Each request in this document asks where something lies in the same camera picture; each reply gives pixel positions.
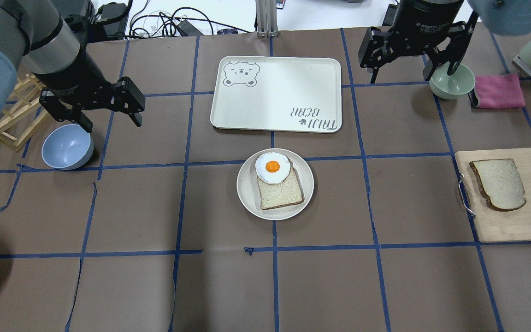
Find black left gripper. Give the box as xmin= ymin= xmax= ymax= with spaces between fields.
xmin=40 ymin=77 xmax=145 ymax=134

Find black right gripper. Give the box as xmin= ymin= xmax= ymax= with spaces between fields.
xmin=358 ymin=0 xmax=479 ymax=84

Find bread slice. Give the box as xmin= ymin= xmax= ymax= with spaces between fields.
xmin=469 ymin=158 xmax=527 ymax=212
xmin=257 ymin=167 xmax=304 ymax=210

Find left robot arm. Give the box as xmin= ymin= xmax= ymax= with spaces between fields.
xmin=0 ymin=0 xmax=145 ymax=133

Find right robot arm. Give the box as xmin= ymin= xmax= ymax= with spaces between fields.
xmin=358 ymin=0 xmax=531 ymax=83

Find cream round plate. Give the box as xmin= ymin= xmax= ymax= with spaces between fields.
xmin=236 ymin=148 xmax=315 ymax=221

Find bread slice on plate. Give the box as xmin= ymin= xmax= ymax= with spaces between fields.
xmin=257 ymin=167 xmax=304 ymax=210

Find blue bowl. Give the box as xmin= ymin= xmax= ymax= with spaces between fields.
xmin=41 ymin=124 xmax=94 ymax=170

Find green bowl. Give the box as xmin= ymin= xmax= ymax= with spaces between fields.
xmin=429 ymin=62 xmax=476 ymax=100

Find wooden rack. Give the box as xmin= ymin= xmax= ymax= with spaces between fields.
xmin=0 ymin=74 xmax=52 ymax=152

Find pink cloth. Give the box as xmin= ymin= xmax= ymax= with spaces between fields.
xmin=467 ymin=73 xmax=525 ymax=109

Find cream bear tray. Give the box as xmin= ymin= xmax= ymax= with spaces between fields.
xmin=210 ymin=55 xmax=342 ymax=134

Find fried egg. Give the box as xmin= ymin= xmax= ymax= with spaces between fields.
xmin=254 ymin=152 xmax=292 ymax=184

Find wooden cutting board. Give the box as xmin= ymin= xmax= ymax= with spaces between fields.
xmin=454 ymin=148 xmax=531 ymax=243

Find black cables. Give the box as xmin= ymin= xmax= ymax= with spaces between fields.
xmin=95 ymin=0 xmax=252 ymax=40

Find aluminium post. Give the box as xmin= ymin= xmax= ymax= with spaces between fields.
xmin=255 ymin=0 xmax=279 ymax=38

